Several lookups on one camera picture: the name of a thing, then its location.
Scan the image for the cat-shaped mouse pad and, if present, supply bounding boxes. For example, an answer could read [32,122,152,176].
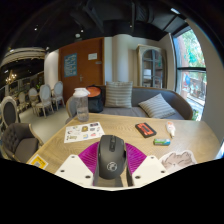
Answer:
[159,149,198,174]

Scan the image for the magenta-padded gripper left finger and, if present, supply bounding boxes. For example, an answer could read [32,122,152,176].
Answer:
[54,141,101,188]

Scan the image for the white squeeze tube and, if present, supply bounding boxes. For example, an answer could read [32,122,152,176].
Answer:
[165,120,177,139]

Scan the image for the flat-lying striped cushion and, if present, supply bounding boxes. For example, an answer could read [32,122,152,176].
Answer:
[138,93,177,119]

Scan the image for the lit chandelier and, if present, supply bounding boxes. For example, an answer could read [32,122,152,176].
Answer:
[3,69,18,86]

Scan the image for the group of white dining chairs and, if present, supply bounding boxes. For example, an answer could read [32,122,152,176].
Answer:
[16,80,66,118]

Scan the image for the blue poster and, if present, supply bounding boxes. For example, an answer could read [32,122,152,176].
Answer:
[63,53,78,78]

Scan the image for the brown wooden door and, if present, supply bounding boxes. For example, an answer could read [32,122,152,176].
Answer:
[58,37,105,103]

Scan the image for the small green pack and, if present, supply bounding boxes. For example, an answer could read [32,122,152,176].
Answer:
[153,138,172,147]

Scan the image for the square striped cushion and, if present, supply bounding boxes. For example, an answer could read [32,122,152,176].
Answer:
[104,80,134,109]

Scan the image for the oval-back dark chair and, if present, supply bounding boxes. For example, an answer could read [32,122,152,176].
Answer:
[0,95,22,129]

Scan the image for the white sticker sheet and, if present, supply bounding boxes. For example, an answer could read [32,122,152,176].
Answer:
[63,121,106,144]

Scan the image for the grey tufted armchair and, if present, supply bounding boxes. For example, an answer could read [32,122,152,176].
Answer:
[0,122,44,164]

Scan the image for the black backpack with orange top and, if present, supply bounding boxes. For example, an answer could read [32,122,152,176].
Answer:
[86,85,105,114]

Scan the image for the yellow and white code card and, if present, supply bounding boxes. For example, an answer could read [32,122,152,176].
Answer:
[27,153,49,170]

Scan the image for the dark-framed window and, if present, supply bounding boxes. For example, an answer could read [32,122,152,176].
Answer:
[171,26,208,121]

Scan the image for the black computer mouse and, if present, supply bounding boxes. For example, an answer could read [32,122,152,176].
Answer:
[97,134,128,181]

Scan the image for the clear plastic shaker bottle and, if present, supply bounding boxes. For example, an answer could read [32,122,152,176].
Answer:
[72,87,91,123]

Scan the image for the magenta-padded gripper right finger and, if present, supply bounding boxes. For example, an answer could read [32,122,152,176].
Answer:
[124,142,168,188]

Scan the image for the grey curved sofa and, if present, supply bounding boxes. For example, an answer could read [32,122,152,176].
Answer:
[65,84,194,125]

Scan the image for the black and red flat case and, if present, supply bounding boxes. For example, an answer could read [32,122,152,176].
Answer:
[134,122,158,139]

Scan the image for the pale arched display cabinet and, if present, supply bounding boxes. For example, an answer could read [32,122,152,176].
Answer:
[135,44,168,89]

